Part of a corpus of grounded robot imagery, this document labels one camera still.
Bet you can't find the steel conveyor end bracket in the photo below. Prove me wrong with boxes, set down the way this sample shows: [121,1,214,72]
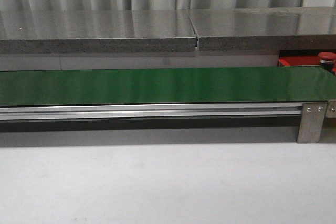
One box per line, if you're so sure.
[326,99,336,118]

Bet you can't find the green conveyor belt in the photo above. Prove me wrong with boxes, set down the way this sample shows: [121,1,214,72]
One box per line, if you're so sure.
[1,67,335,106]

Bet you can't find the aluminium conveyor frame rail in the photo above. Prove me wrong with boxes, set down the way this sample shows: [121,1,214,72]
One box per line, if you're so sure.
[1,102,303,121]

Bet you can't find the steel conveyor leg bracket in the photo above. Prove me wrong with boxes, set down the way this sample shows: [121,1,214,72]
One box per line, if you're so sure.
[297,102,327,143]

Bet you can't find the grey stone countertop slab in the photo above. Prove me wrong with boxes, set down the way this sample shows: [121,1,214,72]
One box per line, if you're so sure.
[189,7,335,51]
[1,10,196,54]

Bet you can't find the grey stone countertop right slab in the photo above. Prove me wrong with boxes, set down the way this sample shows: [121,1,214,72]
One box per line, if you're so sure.
[189,7,335,51]

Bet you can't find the red plastic tray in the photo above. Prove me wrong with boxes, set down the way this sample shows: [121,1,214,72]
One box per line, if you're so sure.
[278,55,335,76]

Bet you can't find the grey stone countertop left slab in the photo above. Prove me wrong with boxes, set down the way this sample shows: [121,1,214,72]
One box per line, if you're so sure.
[1,10,196,54]

